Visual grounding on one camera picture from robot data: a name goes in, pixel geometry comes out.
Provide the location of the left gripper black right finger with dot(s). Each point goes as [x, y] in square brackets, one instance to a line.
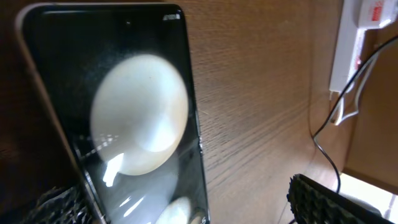
[311, 202]

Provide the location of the black smartphone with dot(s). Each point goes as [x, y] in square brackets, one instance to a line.
[116, 80]

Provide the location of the white power strip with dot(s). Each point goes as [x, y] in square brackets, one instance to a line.
[357, 17]

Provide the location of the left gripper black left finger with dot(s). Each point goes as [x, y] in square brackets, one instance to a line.
[60, 206]

